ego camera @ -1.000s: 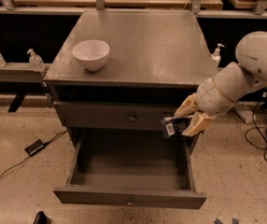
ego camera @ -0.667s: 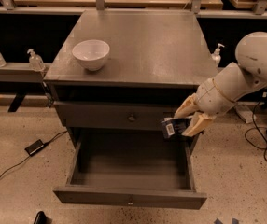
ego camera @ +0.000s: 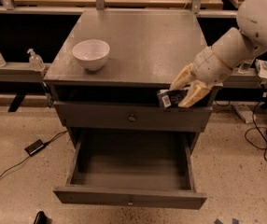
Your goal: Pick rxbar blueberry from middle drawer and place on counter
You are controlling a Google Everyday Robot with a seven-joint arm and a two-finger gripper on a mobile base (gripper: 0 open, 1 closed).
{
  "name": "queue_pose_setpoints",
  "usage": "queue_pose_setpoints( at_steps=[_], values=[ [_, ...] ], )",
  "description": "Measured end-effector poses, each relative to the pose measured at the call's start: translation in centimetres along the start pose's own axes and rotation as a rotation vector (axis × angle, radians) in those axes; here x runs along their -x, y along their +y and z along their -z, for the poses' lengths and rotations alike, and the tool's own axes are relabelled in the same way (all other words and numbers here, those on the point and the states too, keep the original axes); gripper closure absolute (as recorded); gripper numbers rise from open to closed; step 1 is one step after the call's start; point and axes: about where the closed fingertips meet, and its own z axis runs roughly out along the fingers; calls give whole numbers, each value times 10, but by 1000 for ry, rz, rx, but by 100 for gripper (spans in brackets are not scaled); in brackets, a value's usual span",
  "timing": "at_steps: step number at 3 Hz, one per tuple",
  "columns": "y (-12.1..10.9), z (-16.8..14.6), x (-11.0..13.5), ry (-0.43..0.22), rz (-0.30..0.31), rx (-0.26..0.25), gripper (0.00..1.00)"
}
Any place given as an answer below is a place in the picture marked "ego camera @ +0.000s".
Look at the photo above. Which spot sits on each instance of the clear plastic water bottle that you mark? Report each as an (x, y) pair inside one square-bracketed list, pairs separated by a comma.
[(244, 66)]

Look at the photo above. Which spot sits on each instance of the white ceramic bowl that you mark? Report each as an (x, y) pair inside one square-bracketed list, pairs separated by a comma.
[(91, 54)]

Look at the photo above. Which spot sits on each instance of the closed grey top drawer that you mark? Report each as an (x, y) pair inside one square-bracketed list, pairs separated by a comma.
[(132, 117)]

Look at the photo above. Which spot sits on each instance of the open grey middle drawer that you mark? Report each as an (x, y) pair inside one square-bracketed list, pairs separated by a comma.
[(132, 168)]

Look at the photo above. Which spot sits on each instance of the crumpled white packet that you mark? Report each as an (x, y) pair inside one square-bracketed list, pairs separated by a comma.
[(261, 68)]

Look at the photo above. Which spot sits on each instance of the black power adapter brick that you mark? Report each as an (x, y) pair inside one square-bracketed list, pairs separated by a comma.
[(34, 147)]

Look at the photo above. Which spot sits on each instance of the grey wooden drawer cabinet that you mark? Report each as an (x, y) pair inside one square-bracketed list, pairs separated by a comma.
[(148, 48)]

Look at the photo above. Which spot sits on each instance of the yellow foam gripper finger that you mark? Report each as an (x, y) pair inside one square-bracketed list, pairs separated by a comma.
[(184, 77), (196, 92)]

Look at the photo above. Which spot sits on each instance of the blue rxbar blueberry wrapper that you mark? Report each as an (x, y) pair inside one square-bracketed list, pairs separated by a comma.
[(169, 98)]

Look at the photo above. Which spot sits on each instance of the blue tape pieces on floor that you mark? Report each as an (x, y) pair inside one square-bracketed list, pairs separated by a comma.
[(231, 221)]

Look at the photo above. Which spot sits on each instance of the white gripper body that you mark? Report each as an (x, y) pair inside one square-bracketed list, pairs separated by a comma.
[(207, 64)]

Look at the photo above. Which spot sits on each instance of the black object bottom edge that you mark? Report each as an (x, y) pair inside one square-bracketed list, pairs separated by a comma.
[(40, 218)]

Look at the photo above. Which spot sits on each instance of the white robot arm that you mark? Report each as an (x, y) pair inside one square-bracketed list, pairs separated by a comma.
[(249, 39)]

